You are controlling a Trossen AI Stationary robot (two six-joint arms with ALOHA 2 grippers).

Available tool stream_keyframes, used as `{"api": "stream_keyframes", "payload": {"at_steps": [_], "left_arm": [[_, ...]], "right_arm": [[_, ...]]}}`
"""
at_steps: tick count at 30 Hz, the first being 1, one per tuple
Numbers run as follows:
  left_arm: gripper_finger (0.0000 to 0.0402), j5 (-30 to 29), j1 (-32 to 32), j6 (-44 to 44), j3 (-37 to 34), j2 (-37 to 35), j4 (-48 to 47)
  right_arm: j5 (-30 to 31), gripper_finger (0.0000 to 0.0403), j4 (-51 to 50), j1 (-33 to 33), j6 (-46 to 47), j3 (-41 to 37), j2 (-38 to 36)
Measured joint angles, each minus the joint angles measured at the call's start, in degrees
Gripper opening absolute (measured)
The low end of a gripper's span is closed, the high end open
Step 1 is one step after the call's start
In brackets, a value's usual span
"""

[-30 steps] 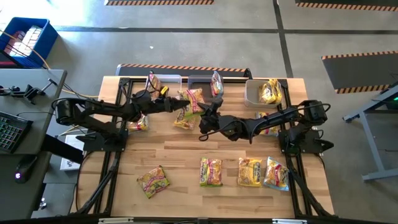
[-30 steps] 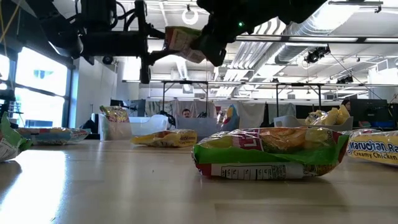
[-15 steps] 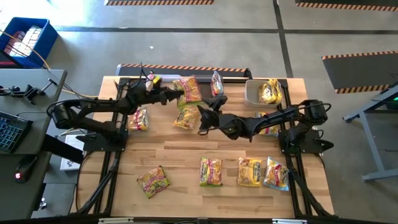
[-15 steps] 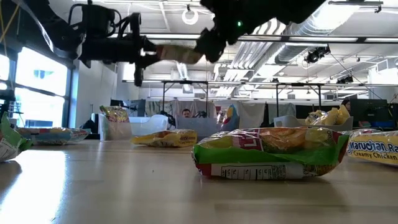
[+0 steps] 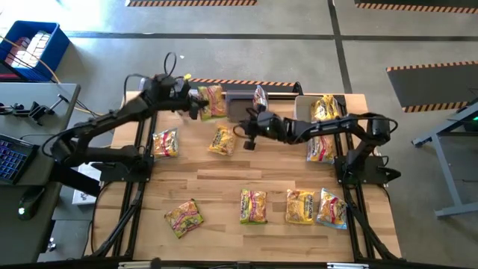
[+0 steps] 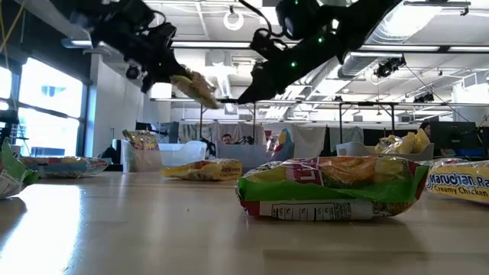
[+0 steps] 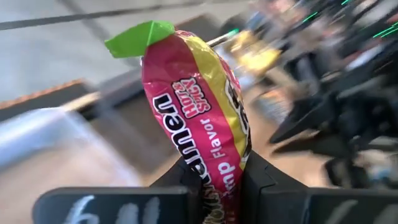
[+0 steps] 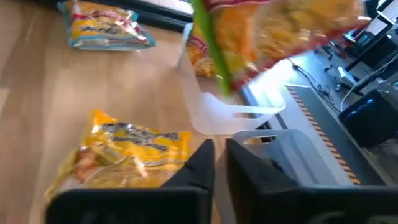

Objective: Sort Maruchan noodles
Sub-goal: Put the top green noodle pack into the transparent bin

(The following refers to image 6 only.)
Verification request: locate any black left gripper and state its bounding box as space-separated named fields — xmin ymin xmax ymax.
xmin=125 ymin=22 xmax=194 ymax=95

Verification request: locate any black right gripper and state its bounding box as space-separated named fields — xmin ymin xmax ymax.
xmin=236 ymin=30 xmax=337 ymax=106

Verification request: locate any smoky grey plastic bin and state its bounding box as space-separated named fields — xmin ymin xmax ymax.
xmin=215 ymin=140 xmax=297 ymax=173

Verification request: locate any clear plastic bin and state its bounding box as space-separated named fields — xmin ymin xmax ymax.
xmin=121 ymin=139 xmax=208 ymax=173

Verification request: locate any yellow Maruchan noodle pack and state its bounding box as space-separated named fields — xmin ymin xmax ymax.
xmin=418 ymin=158 xmax=489 ymax=205
xmin=159 ymin=158 xmax=244 ymax=182
xmin=375 ymin=133 xmax=416 ymax=155
xmin=408 ymin=128 xmax=432 ymax=154

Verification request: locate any beige plastic bin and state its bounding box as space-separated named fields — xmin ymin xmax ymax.
xmin=335 ymin=141 xmax=436 ymax=163

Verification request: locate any black equipment stand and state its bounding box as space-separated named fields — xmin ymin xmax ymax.
xmin=0 ymin=108 xmax=20 ymax=154

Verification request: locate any large black monitor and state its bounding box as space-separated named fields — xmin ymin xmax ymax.
xmin=429 ymin=121 xmax=478 ymax=150

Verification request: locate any blue storage box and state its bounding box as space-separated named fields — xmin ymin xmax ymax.
xmin=456 ymin=147 xmax=488 ymax=158

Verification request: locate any black metal rig frame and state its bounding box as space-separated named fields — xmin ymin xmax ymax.
xmin=338 ymin=101 xmax=397 ymax=148
xmin=198 ymin=98 xmax=257 ymax=146

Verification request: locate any ceiling light rail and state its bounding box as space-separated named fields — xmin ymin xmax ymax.
xmin=60 ymin=37 xmax=489 ymax=53

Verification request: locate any white hanging ring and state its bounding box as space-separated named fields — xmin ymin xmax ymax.
xmin=223 ymin=10 xmax=245 ymax=31

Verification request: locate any black ceiling camera cluster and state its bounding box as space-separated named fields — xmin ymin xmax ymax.
xmin=373 ymin=56 xmax=407 ymax=79

